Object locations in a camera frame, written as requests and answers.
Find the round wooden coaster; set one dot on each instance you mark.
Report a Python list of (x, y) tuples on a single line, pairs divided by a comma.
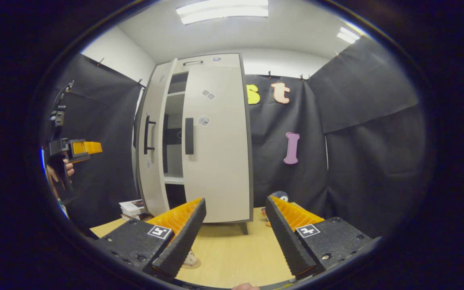
[(195, 264)]

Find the stack of books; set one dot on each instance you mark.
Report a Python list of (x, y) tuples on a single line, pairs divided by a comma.
[(133, 207)]

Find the white grey cabinet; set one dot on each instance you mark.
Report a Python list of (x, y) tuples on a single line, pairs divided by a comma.
[(175, 179)]

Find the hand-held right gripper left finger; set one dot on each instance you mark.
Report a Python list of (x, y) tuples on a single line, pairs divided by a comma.
[(183, 241)]

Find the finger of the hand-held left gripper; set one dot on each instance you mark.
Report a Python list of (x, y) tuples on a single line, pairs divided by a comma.
[(87, 148)]

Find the penguin plush toy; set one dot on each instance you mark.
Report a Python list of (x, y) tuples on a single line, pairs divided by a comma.
[(281, 196)]

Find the white cabinet door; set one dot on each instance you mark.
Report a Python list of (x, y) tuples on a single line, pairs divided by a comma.
[(155, 181), (216, 161)]

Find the ceiling light panel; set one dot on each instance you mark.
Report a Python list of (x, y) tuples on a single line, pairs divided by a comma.
[(222, 10), (349, 35)]

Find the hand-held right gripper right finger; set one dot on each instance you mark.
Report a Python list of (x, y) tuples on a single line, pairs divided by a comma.
[(288, 241)]

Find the black backdrop cloth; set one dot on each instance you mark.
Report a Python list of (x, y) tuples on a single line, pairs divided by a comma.
[(357, 161)]

